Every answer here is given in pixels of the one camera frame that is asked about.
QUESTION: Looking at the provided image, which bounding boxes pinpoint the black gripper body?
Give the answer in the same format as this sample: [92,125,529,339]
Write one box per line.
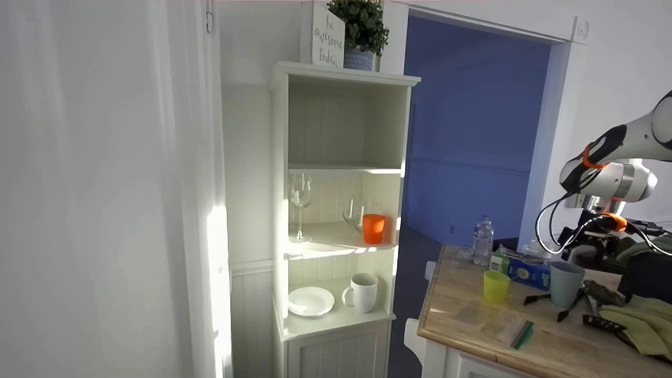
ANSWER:
[576,211,630,256]

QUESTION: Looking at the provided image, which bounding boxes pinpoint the grey-blue plastic cup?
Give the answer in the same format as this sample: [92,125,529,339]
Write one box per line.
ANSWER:
[549,260,587,310]

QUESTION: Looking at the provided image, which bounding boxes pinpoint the black kitchen tongs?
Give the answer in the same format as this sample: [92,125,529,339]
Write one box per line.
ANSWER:
[523,277,629,326]

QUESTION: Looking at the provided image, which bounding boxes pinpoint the yellow-green plastic cup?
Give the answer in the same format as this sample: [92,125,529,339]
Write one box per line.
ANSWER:
[482,268,513,307]

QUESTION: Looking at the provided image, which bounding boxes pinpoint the orange plastic cup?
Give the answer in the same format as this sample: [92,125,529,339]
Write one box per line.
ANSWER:
[360,211,390,245]

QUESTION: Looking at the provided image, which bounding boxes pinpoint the dark bag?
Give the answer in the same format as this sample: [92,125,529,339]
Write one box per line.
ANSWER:
[585,233,672,302]

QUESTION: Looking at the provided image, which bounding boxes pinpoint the blue cardboard box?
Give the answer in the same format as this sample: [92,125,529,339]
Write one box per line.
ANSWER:
[504,251,554,291]

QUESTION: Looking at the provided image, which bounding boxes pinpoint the olive green cloth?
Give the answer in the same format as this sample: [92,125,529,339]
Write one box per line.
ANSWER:
[598,291,672,362]

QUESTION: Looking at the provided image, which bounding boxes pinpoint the green small carton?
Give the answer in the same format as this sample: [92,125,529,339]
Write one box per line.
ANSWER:
[487,245,517,277]

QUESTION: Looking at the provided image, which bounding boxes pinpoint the green marker pen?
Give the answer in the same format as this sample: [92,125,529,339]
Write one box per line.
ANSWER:
[511,318,539,350]

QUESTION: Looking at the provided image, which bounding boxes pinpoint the clear plastic water bottle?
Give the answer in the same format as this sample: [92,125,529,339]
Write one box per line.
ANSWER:
[470,219,497,268]

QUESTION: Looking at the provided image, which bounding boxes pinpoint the white ceramic mug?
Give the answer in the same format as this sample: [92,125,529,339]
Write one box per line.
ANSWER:
[340,271,380,314]

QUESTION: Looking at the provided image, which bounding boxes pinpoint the small clear wine glass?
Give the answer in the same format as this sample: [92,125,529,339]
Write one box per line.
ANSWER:
[340,194,367,233]

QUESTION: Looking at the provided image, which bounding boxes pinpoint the white tall shelf cabinet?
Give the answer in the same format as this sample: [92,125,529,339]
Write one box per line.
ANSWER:
[270,61,422,378]

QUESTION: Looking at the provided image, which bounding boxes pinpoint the white round plate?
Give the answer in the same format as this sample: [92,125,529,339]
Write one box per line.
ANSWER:
[286,283,339,318]

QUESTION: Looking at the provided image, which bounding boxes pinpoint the tall clear wine glass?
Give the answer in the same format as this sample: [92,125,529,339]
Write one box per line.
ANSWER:
[283,171,317,244]

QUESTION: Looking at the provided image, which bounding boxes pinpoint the green potted plant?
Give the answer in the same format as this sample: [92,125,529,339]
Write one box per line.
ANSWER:
[327,0,392,74]

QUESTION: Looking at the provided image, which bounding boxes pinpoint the white sign with script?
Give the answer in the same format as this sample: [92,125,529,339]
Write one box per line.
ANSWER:
[301,0,350,68]

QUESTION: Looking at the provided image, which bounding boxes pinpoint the metal curtain hook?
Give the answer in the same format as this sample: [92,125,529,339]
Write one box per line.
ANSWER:
[203,0,219,36]

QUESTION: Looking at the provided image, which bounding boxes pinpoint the white sheer curtain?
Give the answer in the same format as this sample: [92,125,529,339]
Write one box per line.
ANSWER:
[0,0,236,378]

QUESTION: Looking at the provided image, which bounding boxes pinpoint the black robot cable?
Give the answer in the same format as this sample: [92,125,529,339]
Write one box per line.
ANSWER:
[534,191,672,258]

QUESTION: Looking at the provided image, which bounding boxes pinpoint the white wall hook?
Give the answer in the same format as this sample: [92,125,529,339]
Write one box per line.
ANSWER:
[572,14,593,46]

